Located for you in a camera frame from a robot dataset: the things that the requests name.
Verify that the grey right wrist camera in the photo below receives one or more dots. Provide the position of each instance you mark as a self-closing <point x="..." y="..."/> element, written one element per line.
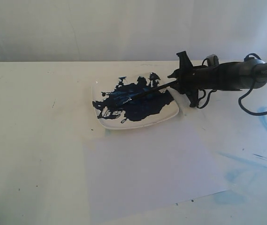
<point x="212" y="60"/>

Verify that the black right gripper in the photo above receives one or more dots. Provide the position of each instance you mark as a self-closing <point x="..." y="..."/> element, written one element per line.
<point x="192" y="79"/>

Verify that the white paper sheet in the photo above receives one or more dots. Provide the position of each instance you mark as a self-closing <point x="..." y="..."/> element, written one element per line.
<point x="148" y="168"/>

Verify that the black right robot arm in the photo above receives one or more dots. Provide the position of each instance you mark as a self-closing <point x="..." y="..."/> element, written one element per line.
<point x="251" y="73"/>

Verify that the black paintbrush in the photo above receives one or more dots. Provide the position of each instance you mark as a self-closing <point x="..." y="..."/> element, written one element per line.
<point x="145" y="93"/>

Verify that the white square paint plate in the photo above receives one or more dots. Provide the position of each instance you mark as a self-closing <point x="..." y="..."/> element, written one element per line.
<point x="154" y="108"/>

